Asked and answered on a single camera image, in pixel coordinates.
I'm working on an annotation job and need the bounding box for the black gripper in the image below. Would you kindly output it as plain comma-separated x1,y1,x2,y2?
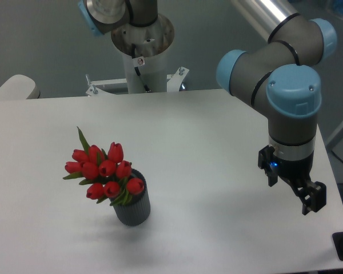
258,143,327,215

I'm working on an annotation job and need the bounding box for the red tulip bouquet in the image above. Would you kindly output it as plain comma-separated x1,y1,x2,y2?
63,128,146,207

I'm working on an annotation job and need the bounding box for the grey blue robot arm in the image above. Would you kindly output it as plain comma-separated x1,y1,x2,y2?
78,1,337,214

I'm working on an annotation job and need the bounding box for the dark grey ribbed vase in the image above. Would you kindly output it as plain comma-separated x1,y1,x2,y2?
114,169,151,227

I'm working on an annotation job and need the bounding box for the white chair armrest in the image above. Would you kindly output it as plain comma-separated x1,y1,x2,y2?
0,74,41,102

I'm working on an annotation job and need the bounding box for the white pedestal base frame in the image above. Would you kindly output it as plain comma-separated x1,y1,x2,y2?
86,66,190,96

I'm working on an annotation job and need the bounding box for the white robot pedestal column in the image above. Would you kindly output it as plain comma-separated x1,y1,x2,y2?
111,14,174,94

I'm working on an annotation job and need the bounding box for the black pedestal cable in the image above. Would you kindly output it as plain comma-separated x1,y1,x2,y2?
130,43,151,93

